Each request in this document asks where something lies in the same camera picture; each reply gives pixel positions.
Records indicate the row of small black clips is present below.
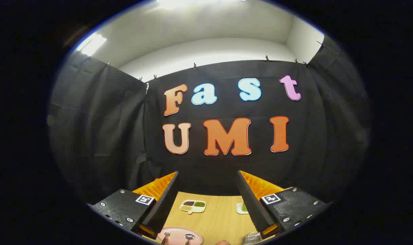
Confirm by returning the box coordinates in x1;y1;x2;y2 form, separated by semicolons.
106;41;326;82

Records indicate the ceiling light panel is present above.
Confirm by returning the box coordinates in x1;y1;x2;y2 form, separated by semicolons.
77;32;107;56

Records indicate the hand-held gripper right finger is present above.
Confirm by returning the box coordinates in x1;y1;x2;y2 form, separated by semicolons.
236;170;332;239

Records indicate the metal cutlery drainer basket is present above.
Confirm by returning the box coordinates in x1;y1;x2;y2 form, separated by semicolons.
244;231;263;245

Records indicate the pink round plate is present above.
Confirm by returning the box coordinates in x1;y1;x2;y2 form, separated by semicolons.
157;227;203;245

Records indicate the white divided snack dish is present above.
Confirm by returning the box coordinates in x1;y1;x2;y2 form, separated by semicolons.
179;199;207;215

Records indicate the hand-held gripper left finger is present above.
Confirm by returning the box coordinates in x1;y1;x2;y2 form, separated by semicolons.
87;171;179;240

